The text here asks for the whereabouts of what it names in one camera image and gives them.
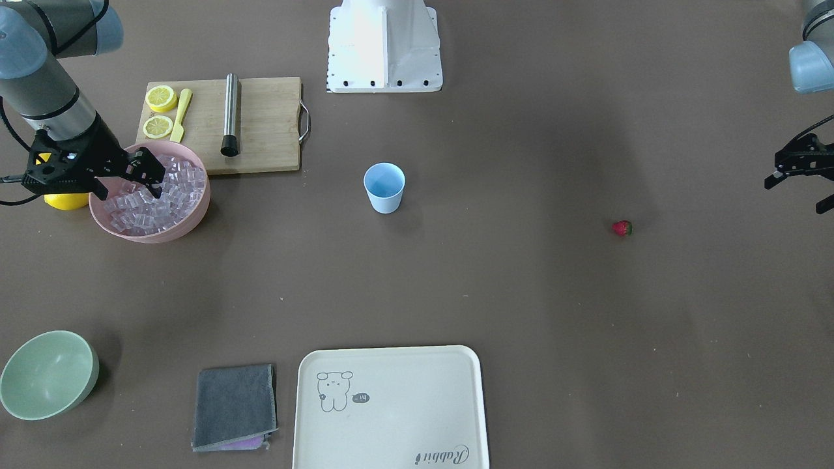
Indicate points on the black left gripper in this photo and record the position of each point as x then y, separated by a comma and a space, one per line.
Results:
803, 160

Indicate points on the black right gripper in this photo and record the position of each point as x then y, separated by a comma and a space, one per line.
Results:
104, 155

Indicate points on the red strawberry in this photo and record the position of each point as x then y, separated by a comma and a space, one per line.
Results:
622, 228

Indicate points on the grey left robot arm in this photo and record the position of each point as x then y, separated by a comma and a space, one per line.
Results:
811, 70

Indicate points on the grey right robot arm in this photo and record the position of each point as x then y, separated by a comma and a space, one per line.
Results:
35, 35

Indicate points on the clear ice cube pile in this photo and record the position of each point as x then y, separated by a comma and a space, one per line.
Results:
131, 211

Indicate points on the light blue cup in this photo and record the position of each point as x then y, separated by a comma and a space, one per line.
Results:
384, 184

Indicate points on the pink bowl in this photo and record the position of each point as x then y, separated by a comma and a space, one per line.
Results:
158, 148

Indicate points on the yellow lemon lower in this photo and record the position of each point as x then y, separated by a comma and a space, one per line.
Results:
67, 201

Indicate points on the lemon half lower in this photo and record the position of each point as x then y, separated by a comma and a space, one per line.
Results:
157, 127

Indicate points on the lemon half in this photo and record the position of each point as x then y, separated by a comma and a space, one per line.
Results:
157, 127
161, 98

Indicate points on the yellow plastic knife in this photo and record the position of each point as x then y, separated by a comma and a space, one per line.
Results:
184, 100

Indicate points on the lemon half upper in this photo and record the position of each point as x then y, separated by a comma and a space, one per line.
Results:
161, 98

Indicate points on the steel muddler black tip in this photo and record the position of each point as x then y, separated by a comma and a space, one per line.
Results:
230, 146

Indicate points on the wooden cutting board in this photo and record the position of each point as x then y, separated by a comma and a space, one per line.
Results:
269, 130

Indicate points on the green bowl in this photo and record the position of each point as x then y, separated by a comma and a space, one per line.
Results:
49, 375

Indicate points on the grey folded cloth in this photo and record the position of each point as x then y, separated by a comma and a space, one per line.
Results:
235, 408

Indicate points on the cream rabbit tray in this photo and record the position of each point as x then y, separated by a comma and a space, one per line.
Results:
395, 407

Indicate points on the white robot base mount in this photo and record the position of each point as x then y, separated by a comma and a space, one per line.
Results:
383, 47

